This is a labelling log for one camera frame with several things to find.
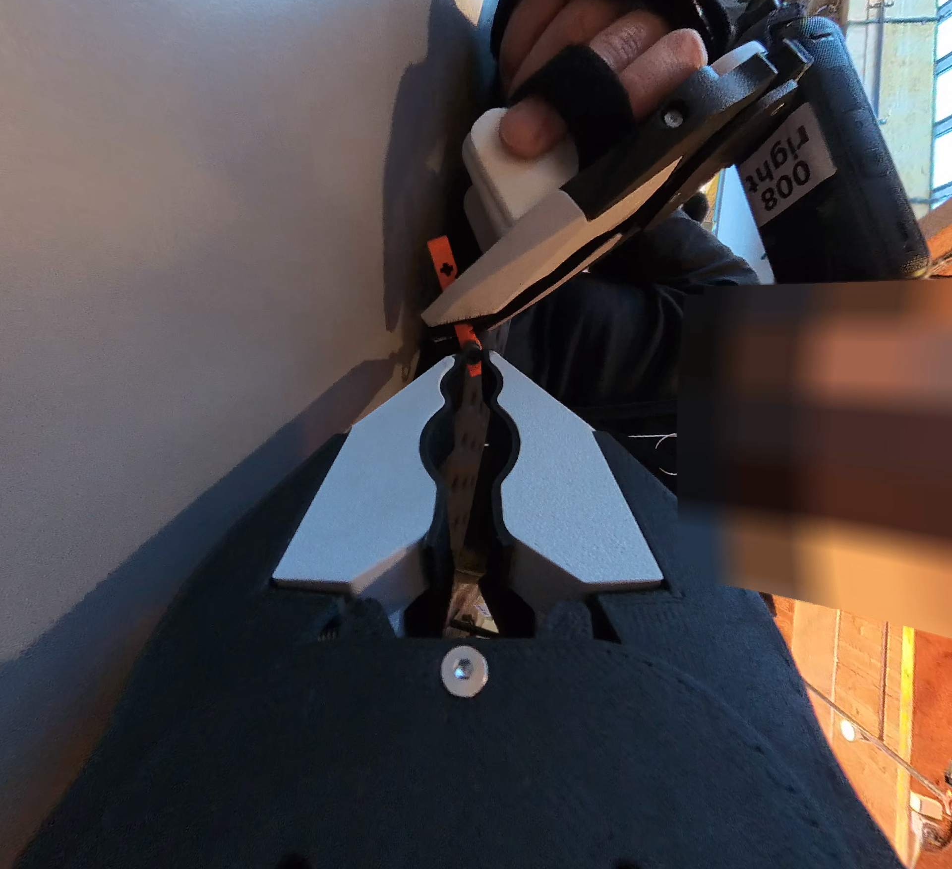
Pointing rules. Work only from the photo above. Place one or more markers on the grey desk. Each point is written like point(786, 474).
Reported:
point(186, 214)

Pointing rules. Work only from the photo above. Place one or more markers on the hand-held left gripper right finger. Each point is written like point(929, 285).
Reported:
point(573, 512)

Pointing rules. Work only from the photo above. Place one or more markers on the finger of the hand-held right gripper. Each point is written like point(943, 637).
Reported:
point(513, 266)
point(550, 285)

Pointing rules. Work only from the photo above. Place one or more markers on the person's right hand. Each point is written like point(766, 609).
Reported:
point(639, 43)

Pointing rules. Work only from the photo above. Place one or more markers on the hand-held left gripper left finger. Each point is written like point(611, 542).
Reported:
point(349, 512)

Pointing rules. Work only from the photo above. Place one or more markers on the orange toothed beam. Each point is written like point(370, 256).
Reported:
point(442, 263)

